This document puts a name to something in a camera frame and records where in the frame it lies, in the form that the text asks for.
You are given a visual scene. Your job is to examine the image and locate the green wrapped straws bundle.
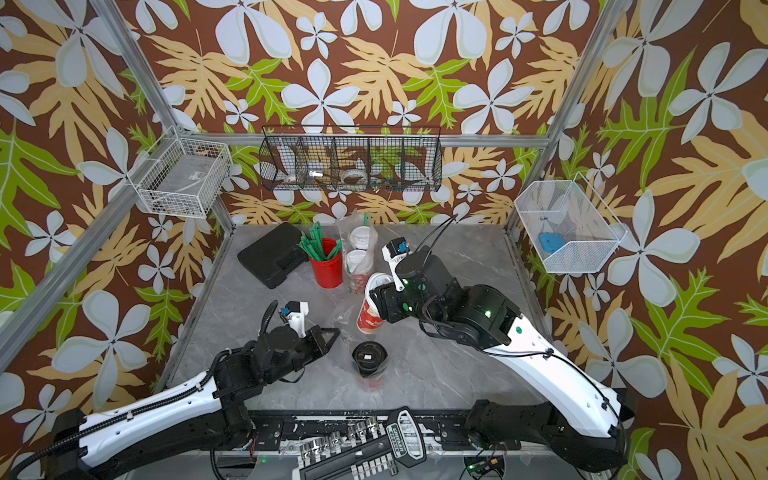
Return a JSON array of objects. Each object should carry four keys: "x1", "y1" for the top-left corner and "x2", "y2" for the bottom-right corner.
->
[{"x1": 299, "y1": 222, "x2": 342, "y2": 262}]

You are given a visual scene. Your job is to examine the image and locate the black plastic case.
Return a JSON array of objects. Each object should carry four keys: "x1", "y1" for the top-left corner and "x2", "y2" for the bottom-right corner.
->
[{"x1": 237, "y1": 223, "x2": 308, "y2": 289}]

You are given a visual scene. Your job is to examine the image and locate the white wire basket right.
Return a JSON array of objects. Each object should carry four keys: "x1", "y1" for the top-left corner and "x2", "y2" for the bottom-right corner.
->
[{"x1": 514, "y1": 174, "x2": 628, "y2": 276}]

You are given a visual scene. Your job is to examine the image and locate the black mounting rail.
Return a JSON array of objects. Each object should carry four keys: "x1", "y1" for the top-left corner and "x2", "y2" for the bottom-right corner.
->
[{"x1": 245, "y1": 409, "x2": 523, "y2": 452}]

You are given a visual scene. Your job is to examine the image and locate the red straw holder cup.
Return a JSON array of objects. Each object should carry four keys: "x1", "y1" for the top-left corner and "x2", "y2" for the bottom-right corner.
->
[{"x1": 310, "y1": 238, "x2": 343, "y2": 289}]

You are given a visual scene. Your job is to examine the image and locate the white wire basket left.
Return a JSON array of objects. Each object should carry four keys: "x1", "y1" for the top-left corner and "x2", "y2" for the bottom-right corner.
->
[{"x1": 130, "y1": 127, "x2": 232, "y2": 219}]

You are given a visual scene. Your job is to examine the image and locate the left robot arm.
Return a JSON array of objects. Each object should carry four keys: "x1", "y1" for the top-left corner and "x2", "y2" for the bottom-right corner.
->
[{"x1": 8, "y1": 325, "x2": 340, "y2": 479}]

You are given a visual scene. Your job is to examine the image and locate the white lid cup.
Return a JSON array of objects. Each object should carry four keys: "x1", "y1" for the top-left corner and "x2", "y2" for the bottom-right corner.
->
[
  {"x1": 349, "y1": 225, "x2": 378, "y2": 251},
  {"x1": 345, "y1": 250, "x2": 374, "y2": 295},
  {"x1": 357, "y1": 273, "x2": 393, "y2": 334}
]

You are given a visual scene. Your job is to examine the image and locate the black wire basket centre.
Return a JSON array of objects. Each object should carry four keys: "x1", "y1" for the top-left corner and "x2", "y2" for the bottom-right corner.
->
[{"x1": 256, "y1": 125, "x2": 444, "y2": 192}]

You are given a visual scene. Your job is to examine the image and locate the blue object in basket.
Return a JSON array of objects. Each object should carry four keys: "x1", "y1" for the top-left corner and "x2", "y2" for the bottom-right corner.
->
[{"x1": 539, "y1": 232, "x2": 566, "y2": 255}]

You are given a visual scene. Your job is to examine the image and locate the black lid red cup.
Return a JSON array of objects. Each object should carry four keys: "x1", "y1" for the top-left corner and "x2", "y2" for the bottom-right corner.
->
[{"x1": 352, "y1": 341, "x2": 389, "y2": 392}]

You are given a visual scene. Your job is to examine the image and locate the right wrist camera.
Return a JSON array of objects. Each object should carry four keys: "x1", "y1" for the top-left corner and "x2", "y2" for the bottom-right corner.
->
[{"x1": 382, "y1": 237, "x2": 409, "y2": 292}]

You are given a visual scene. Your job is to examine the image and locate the white wire basket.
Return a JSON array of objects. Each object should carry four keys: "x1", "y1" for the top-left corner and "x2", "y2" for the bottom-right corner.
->
[
  {"x1": 130, "y1": 127, "x2": 232, "y2": 219},
  {"x1": 514, "y1": 174, "x2": 628, "y2": 276}
]

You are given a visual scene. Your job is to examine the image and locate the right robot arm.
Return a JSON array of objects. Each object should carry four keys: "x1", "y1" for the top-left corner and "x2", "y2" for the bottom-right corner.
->
[{"x1": 370, "y1": 247, "x2": 634, "y2": 473}]

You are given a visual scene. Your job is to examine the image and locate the socket wrench set tray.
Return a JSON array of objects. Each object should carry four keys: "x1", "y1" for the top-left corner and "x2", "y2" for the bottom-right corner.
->
[{"x1": 294, "y1": 407, "x2": 427, "y2": 479}]

